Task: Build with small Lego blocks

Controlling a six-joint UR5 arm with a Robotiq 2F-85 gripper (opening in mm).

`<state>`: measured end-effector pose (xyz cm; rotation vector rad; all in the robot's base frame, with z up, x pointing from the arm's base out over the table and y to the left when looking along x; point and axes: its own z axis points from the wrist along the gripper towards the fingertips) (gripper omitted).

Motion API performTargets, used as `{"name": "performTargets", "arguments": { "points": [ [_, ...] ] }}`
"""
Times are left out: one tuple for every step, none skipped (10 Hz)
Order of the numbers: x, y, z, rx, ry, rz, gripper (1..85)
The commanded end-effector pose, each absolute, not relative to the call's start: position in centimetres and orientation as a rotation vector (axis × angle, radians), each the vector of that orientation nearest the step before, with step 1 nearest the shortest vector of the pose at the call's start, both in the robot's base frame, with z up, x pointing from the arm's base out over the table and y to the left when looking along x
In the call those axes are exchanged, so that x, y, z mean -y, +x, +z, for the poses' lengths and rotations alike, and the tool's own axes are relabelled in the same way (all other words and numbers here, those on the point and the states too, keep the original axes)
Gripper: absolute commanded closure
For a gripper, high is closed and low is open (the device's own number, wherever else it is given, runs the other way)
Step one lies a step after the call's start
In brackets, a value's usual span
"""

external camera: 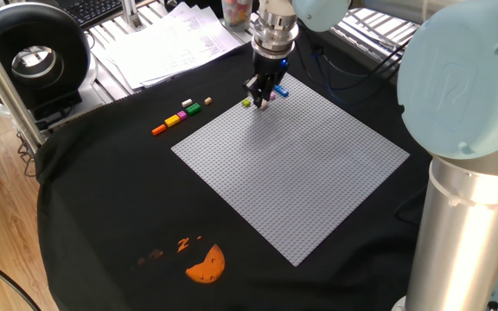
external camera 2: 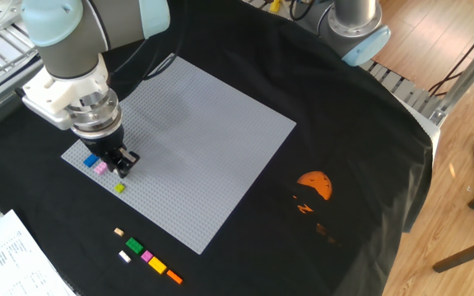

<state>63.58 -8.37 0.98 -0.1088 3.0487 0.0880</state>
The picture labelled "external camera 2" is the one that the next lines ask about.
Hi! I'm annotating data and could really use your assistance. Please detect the aluminium frame post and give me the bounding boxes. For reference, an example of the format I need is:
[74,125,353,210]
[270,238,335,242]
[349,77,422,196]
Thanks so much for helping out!
[428,36,474,127]

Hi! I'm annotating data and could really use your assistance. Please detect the blue long Lego brick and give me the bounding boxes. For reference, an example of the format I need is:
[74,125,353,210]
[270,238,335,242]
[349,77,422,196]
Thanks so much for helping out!
[82,153,100,169]

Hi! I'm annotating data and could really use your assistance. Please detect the orange narrow Lego brick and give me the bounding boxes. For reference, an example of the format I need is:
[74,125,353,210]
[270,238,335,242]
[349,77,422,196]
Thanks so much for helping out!
[165,269,184,285]

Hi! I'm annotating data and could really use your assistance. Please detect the dark green Lego brick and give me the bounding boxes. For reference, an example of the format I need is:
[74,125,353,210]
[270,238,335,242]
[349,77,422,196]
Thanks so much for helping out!
[125,237,145,255]

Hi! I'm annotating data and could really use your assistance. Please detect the white printed paper sheets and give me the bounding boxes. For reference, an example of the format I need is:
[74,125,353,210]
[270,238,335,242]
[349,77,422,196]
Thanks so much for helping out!
[0,209,77,296]

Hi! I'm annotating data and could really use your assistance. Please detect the grey Lego baseplate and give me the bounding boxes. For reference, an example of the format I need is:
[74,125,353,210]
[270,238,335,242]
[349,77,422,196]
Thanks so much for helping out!
[60,55,297,256]

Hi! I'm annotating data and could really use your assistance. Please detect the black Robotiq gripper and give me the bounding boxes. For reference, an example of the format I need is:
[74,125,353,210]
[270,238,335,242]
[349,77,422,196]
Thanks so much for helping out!
[79,125,142,180]

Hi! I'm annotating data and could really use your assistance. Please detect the yellow Lego brick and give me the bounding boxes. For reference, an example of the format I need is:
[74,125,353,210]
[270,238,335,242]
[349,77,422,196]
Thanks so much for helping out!
[147,256,168,275]

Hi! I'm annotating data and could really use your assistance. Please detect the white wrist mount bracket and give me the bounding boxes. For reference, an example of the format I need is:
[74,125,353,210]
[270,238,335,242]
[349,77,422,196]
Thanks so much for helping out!
[21,53,113,131]

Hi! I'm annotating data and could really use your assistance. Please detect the black cloth with orange print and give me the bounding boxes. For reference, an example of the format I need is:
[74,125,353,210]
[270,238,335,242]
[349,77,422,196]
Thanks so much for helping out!
[0,0,434,296]

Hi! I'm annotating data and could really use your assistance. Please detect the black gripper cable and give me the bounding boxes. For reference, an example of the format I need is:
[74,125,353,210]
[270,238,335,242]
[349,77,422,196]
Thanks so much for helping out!
[109,39,184,83]

